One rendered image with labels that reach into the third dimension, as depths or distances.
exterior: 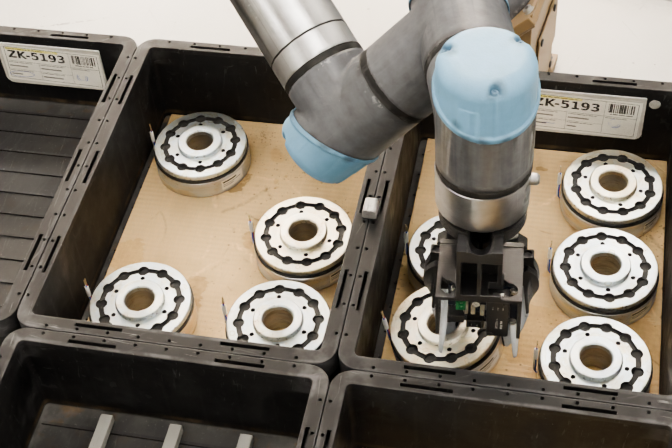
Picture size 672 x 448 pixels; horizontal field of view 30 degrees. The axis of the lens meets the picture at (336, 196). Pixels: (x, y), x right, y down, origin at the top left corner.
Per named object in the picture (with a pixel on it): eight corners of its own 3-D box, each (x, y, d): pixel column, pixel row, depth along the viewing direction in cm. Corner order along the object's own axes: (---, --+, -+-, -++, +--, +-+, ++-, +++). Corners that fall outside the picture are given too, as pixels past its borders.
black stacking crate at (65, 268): (160, 115, 148) (143, 42, 140) (408, 139, 143) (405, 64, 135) (43, 396, 123) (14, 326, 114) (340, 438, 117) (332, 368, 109)
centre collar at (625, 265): (584, 243, 124) (584, 239, 124) (634, 253, 123) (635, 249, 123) (575, 281, 121) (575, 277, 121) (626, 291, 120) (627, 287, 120)
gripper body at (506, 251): (431, 338, 106) (430, 247, 97) (438, 259, 112) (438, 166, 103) (523, 344, 105) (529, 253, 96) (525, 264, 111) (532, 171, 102)
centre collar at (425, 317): (420, 304, 118) (419, 300, 118) (472, 303, 117) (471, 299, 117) (415, 347, 115) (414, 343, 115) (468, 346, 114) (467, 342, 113)
